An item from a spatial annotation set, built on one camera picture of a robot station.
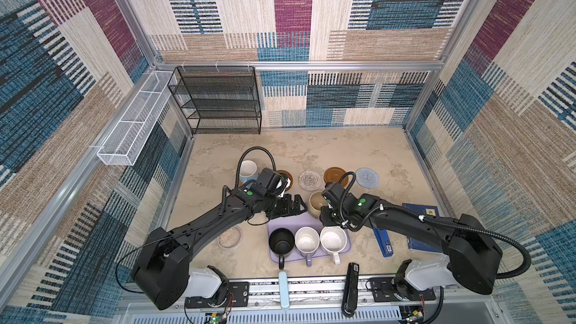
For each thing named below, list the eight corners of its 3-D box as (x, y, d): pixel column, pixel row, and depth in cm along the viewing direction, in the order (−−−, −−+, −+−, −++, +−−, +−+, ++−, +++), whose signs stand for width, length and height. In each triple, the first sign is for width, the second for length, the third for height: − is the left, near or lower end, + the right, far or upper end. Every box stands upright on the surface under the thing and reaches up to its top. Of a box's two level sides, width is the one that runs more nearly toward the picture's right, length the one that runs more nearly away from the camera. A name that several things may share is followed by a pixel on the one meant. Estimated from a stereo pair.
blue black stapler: (379, 256, 83) (383, 253, 79) (373, 231, 88) (376, 227, 85) (390, 256, 83) (394, 253, 79) (383, 231, 88) (386, 227, 85)
